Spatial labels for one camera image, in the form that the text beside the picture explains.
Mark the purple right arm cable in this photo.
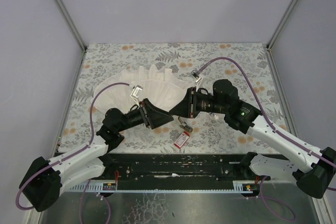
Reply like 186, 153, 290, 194
196, 57, 336, 221

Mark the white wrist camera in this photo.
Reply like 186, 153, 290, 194
130, 85, 143, 104
191, 70, 203, 90

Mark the white folded cloth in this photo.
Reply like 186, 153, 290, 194
93, 65, 193, 113

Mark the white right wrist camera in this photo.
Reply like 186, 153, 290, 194
191, 70, 203, 90

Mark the brown small stapler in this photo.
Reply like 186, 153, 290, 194
177, 116, 193, 133

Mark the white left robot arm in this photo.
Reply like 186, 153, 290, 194
18, 99, 173, 212

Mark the white cable duct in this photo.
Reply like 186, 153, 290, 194
69, 177, 252, 194

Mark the aluminium frame post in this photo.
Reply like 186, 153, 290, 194
266, 0, 299, 49
39, 0, 88, 52

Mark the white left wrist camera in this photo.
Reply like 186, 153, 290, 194
130, 85, 143, 104

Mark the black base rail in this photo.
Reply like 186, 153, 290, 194
96, 153, 262, 181

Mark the floral table mat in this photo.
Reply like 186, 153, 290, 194
56, 43, 288, 154

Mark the left aluminium frame post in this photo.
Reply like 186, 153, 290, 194
39, 0, 88, 52

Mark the red white staples box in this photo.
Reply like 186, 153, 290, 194
174, 132, 190, 148

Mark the right aluminium frame post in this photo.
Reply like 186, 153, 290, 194
266, 0, 299, 49

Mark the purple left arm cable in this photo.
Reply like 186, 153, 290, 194
15, 82, 134, 224

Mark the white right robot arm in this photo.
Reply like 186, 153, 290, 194
169, 79, 335, 199

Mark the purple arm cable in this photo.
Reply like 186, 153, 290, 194
15, 82, 134, 224
196, 57, 336, 221

